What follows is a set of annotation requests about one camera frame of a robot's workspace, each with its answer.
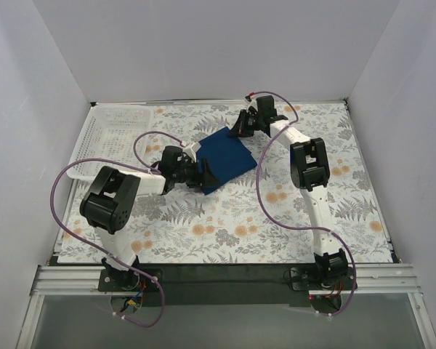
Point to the white plastic basket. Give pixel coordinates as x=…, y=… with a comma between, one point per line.
x=110, y=132

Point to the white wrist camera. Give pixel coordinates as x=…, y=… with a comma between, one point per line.
x=191, y=150
x=251, y=106

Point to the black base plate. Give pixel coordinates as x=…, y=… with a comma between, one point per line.
x=227, y=284

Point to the blue t shirt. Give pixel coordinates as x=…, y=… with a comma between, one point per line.
x=227, y=157

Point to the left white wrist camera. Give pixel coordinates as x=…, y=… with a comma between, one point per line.
x=191, y=150

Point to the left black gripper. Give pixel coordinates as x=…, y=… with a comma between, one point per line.
x=197, y=173

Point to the floral table mat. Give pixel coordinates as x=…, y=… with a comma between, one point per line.
x=253, y=219

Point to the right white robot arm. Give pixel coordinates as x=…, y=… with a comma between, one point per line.
x=275, y=116

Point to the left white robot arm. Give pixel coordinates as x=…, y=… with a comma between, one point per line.
x=108, y=204

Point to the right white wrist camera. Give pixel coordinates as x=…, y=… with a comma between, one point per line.
x=251, y=106

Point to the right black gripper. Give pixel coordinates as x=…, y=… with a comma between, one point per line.
x=249, y=121

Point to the aluminium frame rail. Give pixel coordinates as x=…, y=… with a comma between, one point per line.
x=370, y=278

